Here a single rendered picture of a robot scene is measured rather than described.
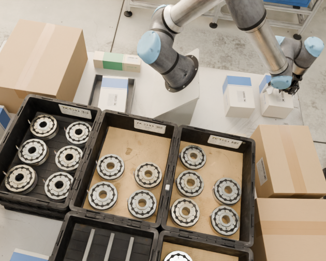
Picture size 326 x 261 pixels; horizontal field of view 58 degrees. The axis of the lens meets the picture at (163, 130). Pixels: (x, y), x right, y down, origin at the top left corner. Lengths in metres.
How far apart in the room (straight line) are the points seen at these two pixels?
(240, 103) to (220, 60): 1.33
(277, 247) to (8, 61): 1.28
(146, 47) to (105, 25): 1.76
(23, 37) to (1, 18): 1.65
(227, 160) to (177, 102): 0.32
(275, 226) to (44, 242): 0.84
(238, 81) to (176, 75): 0.39
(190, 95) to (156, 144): 0.24
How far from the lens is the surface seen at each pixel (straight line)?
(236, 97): 1.45
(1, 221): 1.31
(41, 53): 1.43
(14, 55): 1.45
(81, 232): 1.08
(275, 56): 1.12
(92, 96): 1.48
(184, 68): 1.25
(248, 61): 2.81
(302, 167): 1.29
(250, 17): 0.96
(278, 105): 1.48
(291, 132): 1.35
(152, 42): 1.17
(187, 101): 1.20
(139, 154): 1.16
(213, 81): 1.59
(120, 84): 1.39
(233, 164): 1.21
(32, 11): 3.16
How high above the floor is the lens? 1.88
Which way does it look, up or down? 59 degrees down
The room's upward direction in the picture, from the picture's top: 10 degrees clockwise
